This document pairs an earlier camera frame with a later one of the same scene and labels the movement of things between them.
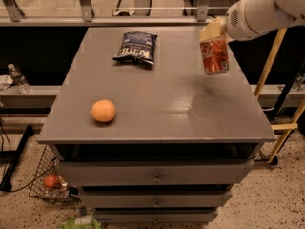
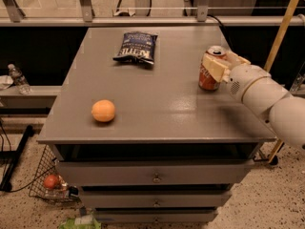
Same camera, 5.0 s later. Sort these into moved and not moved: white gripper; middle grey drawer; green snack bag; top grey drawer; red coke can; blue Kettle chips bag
Moved: red coke can; white gripper
Not moved: blue Kettle chips bag; green snack bag; middle grey drawer; top grey drawer
